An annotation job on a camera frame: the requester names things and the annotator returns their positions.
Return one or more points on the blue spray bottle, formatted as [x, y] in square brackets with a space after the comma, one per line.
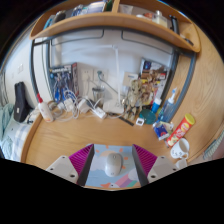
[166, 110]

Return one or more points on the blue tube with white cap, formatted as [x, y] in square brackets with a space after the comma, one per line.
[156, 106]

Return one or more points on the grey computer mouse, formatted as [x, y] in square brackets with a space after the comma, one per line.
[113, 165]

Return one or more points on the white red-pump lotion bottle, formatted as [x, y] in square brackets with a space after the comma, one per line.
[46, 111]

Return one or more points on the colourful printed box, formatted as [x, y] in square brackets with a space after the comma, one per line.
[155, 75]

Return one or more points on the blue robot model kit box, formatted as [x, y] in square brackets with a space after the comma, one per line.
[63, 81]

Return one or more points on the white power strip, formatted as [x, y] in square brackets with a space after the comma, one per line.
[99, 113]

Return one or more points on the white mug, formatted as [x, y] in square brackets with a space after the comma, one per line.
[180, 149]

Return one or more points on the glass jar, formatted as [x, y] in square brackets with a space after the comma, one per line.
[98, 96]

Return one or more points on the teal blanket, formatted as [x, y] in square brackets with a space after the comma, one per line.
[4, 123]

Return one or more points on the teal bowl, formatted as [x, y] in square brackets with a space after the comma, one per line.
[147, 116]

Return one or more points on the blue snack packet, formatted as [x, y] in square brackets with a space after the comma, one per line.
[163, 130]

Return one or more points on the black ruler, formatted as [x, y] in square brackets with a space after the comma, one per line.
[126, 120]

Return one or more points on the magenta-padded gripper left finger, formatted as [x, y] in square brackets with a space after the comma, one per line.
[61, 166]

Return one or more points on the flat white box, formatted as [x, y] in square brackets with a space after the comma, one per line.
[33, 116]

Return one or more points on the wooden shelf with grey frame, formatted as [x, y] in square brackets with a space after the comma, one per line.
[110, 21]

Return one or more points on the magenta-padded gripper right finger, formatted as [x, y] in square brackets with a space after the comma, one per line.
[163, 166]

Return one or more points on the square white power adapter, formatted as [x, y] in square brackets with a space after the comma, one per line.
[68, 105]

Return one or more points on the red chips can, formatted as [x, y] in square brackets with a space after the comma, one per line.
[180, 130]

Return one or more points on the black bag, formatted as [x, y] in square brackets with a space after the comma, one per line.
[21, 103]

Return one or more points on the light blue printed mouse pad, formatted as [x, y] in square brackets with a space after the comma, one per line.
[98, 170]

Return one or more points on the grey metal bed railing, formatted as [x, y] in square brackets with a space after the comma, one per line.
[3, 90]

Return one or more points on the blue white checked pillow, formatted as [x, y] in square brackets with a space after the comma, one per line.
[18, 140]

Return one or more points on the white wall switch plate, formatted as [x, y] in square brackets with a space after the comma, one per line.
[20, 68]

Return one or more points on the tall white power adapter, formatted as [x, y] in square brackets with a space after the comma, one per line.
[83, 106]

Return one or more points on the small white printed box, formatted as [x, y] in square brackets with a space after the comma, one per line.
[130, 79]

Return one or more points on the small white cube clock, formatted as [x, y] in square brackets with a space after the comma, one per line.
[139, 122]

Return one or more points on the white wall outlet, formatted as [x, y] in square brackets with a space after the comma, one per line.
[87, 76]
[104, 80]

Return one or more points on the beige robot figure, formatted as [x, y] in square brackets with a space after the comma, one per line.
[134, 100]

